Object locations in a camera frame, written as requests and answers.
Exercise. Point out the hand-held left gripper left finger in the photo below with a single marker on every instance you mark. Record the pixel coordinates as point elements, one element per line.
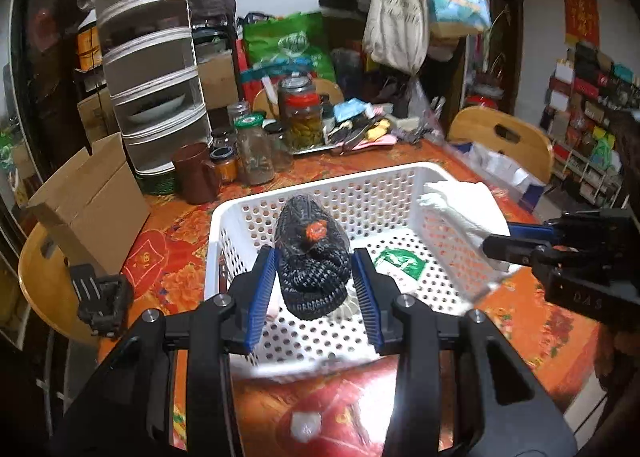
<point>262,302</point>

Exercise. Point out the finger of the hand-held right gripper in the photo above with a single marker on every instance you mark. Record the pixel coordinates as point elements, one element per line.
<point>530,232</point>
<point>507,249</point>

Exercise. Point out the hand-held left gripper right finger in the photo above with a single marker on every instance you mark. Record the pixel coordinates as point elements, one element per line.
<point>370,302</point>

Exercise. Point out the green packet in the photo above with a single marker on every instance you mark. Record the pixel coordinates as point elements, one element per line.
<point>400,264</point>

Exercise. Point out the white perforated plastic basket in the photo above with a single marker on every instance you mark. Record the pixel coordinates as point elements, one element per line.
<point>350,197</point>

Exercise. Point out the white papers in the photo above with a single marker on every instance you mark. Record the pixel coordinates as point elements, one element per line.
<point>500,167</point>

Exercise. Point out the red printed tablecloth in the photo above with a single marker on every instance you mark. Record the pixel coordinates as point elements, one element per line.
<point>170,237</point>

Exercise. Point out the shelf of boxes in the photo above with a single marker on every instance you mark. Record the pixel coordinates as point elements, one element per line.
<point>590,127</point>

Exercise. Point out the white ribbed round object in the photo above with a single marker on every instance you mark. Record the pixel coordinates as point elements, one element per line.
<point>305,425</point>

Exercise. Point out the small jar orange contents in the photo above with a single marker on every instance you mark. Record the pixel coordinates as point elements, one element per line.
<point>225,167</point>

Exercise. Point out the brown plastic mug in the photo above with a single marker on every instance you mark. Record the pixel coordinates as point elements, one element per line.
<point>195,174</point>

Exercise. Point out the glass jar green lid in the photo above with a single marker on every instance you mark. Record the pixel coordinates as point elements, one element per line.
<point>254,152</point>

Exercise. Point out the glass jar black lid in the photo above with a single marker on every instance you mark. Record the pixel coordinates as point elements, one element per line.
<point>277,147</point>

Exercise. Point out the black clamp holder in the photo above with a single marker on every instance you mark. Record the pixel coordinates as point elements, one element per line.
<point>102,299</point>

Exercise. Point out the clear plastic bag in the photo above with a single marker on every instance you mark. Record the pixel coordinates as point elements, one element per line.
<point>422,109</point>

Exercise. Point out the glass jar red lid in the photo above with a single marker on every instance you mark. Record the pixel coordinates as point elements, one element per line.
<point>302,122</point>

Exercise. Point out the blue packet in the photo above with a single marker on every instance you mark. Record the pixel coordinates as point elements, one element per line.
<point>352,108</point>

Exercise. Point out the open cardboard box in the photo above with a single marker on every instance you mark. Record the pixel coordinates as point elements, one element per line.
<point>90,207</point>

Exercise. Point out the small cardboard box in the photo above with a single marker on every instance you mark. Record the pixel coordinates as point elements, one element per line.
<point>217,79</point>

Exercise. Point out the white canvas tote bag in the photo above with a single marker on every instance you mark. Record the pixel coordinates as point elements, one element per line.
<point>395,17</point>

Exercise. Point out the stacked grey food cover rack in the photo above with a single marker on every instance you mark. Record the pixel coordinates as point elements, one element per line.
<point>150,72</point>

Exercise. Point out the green shopping bag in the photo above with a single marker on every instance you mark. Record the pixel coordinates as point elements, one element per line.
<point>290,44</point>

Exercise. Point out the orange labelled box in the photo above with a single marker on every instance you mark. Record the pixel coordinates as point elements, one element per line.
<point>89,47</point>

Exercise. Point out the red wall poster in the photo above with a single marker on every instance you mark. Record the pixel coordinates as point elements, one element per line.
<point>580,9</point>

